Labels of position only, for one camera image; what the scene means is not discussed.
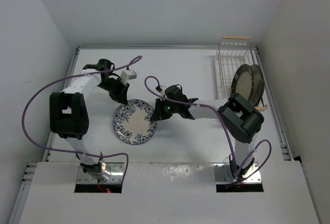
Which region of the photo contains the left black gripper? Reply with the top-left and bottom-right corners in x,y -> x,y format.
97,77 -> 129,104

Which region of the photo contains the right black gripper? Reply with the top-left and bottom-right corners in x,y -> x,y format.
152,97 -> 179,121

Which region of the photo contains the blue floral plate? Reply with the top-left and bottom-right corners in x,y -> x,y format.
112,99 -> 157,145

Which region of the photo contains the striped dark rim plate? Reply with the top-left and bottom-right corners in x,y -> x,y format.
231,64 -> 254,100

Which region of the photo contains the plain dark rim plate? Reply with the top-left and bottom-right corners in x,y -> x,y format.
249,64 -> 265,107

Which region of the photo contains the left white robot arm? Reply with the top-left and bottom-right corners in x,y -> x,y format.
49,59 -> 137,182

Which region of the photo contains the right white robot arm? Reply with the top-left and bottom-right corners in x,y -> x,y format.
151,85 -> 264,179

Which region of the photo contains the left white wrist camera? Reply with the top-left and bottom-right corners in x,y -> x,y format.
120,70 -> 137,84

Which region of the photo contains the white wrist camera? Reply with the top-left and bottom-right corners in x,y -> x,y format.
155,85 -> 167,97
120,70 -> 137,84

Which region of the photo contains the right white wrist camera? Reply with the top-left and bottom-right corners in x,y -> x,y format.
155,85 -> 167,97

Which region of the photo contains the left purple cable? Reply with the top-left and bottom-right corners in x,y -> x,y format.
21,55 -> 143,183

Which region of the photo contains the purple cable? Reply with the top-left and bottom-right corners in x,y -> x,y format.
21,55 -> 143,183
144,76 -> 273,183

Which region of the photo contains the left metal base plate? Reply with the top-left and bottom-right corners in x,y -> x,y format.
76,162 -> 125,185

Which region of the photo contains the metal base plate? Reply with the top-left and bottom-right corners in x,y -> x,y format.
213,163 -> 262,185
76,162 -> 125,185

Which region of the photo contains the metal wire dish rack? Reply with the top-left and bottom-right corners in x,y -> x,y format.
214,36 -> 267,112

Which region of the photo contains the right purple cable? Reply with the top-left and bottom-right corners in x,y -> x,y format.
144,76 -> 273,183

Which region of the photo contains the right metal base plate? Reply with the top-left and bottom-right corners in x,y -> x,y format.
213,163 -> 262,185

